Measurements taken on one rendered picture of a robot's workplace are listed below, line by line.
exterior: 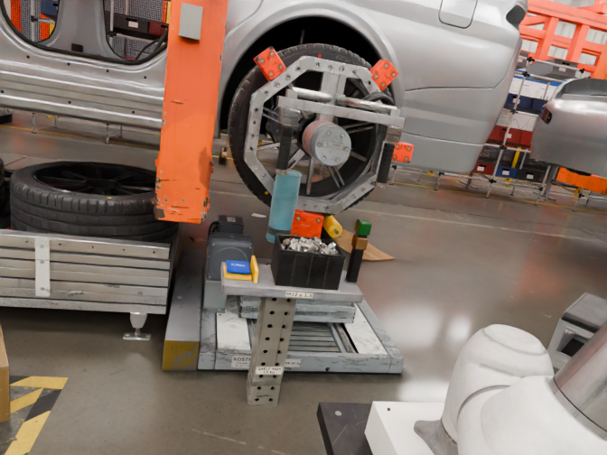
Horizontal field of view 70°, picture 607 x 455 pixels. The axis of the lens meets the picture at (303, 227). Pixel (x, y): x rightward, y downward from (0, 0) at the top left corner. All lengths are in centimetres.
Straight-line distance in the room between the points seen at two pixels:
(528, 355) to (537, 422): 19
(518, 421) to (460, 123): 177
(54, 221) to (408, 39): 163
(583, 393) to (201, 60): 123
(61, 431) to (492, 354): 116
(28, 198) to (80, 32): 214
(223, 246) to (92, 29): 244
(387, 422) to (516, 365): 31
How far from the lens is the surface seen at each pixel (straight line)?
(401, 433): 99
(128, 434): 146
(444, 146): 226
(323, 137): 145
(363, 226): 134
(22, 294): 182
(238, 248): 171
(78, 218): 177
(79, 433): 148
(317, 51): 167
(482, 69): 232
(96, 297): 176
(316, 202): 165
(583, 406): 68
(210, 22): 144
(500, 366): 83
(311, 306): 185
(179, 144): 145
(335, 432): 108
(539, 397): 69
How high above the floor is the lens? 101
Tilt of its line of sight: 17 degrees down
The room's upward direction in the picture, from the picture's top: 10 degrees clockwise
